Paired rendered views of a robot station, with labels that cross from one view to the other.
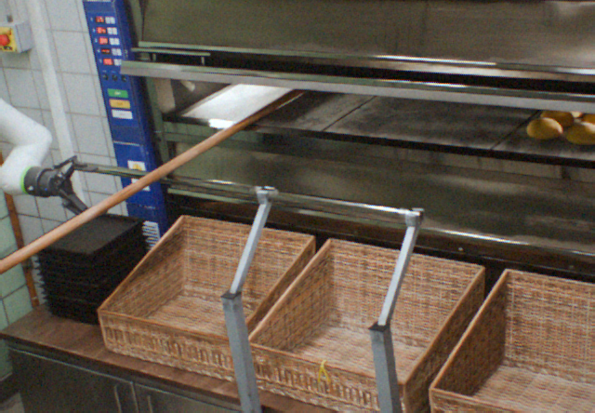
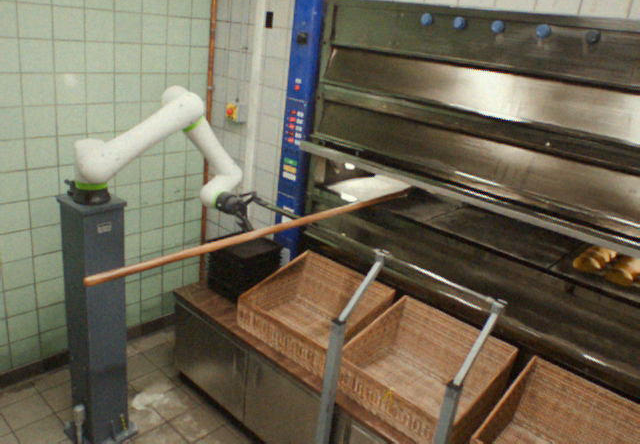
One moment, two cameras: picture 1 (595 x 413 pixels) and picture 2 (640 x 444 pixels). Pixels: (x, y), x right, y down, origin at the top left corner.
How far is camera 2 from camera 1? 1.32 m
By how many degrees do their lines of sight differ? 4
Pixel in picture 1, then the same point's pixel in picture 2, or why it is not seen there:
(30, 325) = (193, 291)
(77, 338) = (220, 309)
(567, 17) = not seen: outside the picture
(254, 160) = (367, 228)
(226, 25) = (378, 135)
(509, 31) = (599, 188)
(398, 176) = (470, 267)
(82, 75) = (270, 145)
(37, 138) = (233, 173)
